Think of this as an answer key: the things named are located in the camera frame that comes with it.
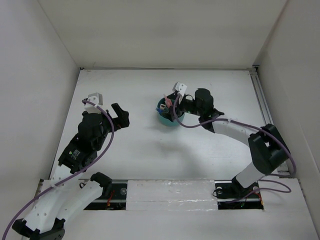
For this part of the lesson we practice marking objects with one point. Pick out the clear spray bottle blue cap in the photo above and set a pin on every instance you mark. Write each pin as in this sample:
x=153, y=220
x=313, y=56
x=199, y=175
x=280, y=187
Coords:
x=162, y=112

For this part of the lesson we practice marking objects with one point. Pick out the red pink pen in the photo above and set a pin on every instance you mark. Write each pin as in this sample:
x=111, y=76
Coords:
x=167, y=102

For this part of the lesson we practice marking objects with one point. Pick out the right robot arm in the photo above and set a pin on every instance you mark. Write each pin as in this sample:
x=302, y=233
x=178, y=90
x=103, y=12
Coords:
x=266, y=145

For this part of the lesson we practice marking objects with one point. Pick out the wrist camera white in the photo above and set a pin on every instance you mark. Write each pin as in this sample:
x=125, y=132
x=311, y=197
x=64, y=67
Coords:
x=181, y=89
x=92, y=101

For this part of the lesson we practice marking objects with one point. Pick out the teal round compartment organizer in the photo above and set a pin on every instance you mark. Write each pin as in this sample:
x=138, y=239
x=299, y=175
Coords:
x=166, y=121

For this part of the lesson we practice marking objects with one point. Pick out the aluminium rail right side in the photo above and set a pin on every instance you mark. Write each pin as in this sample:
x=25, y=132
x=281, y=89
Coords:
x=284, y=168

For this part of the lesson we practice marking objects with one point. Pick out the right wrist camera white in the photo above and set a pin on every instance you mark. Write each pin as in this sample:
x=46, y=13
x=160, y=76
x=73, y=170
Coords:
x=181, y=89

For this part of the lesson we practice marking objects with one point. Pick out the orange marker pen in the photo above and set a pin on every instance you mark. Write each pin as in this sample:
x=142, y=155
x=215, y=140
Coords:
x=171, y=104

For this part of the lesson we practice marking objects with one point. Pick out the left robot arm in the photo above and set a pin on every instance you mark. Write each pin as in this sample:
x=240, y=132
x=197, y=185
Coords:
x=51, y=209

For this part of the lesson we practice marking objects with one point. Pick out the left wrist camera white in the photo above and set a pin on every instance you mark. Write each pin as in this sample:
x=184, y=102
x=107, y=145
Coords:
x=92, y=101

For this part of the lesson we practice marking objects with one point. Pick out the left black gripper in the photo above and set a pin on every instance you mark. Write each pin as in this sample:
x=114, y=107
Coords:
x=122, y=120

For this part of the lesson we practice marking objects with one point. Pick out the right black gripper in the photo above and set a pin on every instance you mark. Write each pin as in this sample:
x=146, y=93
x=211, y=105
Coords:
x=177, y=105

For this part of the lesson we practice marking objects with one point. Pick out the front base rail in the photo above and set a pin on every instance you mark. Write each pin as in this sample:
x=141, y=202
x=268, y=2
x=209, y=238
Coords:
x=170, y=195

